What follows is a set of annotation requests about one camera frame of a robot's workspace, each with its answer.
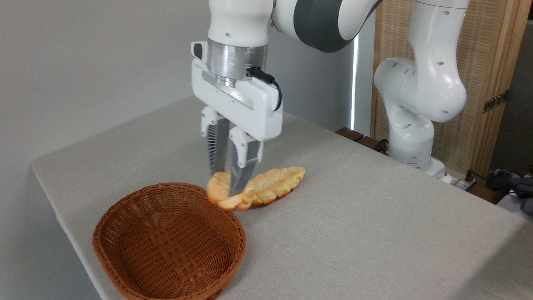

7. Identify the dark grey device with cables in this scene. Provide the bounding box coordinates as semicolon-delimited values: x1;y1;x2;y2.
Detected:
485;167;533;216

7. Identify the round bread bun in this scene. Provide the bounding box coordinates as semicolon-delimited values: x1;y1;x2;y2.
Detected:
206;170;251;211

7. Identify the dark brown wooden block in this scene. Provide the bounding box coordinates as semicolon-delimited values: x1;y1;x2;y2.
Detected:
357;136;382;151
335;127;365;143

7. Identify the dark metal screen hinge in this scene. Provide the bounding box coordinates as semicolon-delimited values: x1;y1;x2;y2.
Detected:
483;89;510;114

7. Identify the brown woven wicker basket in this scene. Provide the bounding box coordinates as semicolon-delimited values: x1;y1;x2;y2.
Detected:
92;182;247;300

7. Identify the black plug with cable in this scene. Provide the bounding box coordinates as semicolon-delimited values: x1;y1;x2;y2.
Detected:
463;168;500;188

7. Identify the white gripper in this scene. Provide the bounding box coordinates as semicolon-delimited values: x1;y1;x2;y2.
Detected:
191;40;284;195

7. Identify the brown wooden board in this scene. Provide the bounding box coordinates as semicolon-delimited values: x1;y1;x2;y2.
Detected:
466;182;507;205

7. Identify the long braided bread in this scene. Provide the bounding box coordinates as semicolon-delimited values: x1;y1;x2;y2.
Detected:
237;166;306;209

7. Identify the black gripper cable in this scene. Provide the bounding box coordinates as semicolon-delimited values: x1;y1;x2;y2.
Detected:
247;66;283;112

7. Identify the wooden rattan folding screen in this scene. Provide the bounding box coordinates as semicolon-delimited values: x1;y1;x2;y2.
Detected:
370;0;533;179

